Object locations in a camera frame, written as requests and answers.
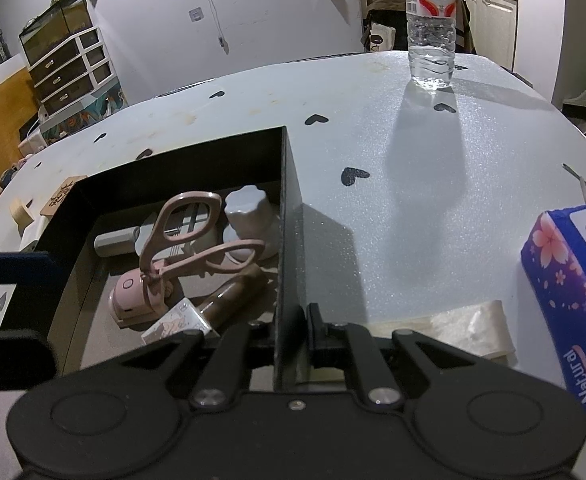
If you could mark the white drawer cabinet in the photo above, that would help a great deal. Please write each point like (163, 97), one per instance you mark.
(80, 66)

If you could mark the pink small round device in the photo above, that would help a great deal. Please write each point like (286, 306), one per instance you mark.
(132, 301)

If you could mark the clear plastic water bottle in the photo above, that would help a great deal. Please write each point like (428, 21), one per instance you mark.
(431, 40)

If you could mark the rounded plain wooden block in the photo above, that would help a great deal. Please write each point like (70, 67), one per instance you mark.
(20, 214)

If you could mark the grey white cylinder stick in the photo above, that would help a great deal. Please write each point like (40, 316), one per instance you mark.
(116, 243)

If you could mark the black storage box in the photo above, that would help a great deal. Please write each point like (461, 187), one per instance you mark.
(118, 196)

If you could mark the engraved wooden square block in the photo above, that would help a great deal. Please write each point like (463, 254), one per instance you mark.
(56, 199)

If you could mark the clear plastic bag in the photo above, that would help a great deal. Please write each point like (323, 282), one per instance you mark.
(480, 329)

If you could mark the pink eyelash curler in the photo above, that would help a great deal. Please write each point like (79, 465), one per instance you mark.
(168, 256)

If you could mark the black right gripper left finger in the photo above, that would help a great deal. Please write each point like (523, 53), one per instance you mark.
(242, 349)

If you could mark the blue floral tissue pack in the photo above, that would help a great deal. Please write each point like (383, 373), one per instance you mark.
(554, 261)

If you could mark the brown cosmetic tube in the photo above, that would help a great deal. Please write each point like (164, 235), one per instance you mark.
(233, 296)

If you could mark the white ceramic jar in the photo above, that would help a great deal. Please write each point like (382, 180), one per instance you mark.
(250, 216)

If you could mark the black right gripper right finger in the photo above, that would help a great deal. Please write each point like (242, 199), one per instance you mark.
(351, 348)

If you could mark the small patterned card box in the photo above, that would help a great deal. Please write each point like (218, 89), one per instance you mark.
(183, 316)

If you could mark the glass fish tank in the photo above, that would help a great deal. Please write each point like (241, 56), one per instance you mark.
(60, 21)

